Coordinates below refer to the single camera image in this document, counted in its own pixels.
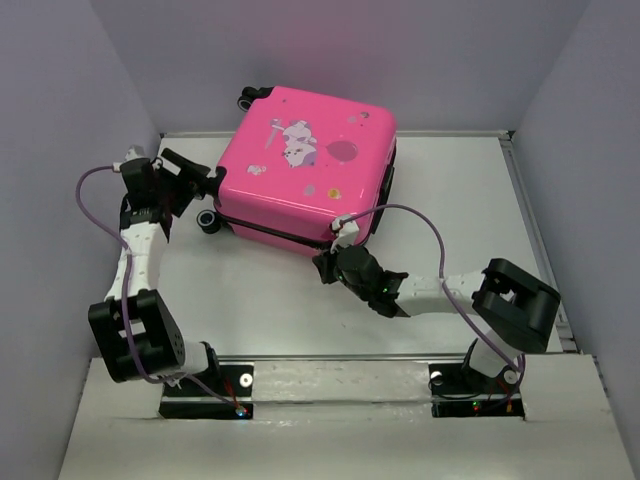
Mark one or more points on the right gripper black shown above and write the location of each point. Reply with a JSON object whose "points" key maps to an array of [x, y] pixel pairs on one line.
{"points": [[323, 263]]}

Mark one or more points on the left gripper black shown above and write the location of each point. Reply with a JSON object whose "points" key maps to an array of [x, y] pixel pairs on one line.
{"points": [[191, 177]]}

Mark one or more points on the pink hard-shell suitcase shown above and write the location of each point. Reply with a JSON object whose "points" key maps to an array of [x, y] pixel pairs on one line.
{"points": [[298, 161]]}

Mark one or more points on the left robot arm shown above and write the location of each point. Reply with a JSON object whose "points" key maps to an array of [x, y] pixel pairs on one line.
{"points": [[135, 332]]}

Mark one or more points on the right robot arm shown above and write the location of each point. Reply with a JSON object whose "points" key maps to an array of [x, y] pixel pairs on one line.
{"points": [[511, 312]]}

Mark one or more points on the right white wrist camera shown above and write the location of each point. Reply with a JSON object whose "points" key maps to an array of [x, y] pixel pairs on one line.
{"points": [[345, 231]]}

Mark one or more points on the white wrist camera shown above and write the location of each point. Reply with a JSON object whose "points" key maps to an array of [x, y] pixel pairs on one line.
{"points": [[345, 231], [135, 152]]}

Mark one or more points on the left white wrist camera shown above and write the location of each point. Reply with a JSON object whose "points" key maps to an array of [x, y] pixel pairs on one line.
{"points": [[135, 152]]}

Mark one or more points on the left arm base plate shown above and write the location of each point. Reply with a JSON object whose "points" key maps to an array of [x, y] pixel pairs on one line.
{"points": [[225, 396]]}

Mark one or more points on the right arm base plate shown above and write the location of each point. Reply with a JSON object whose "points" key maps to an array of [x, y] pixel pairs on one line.
{"points": [[458, 392]]}

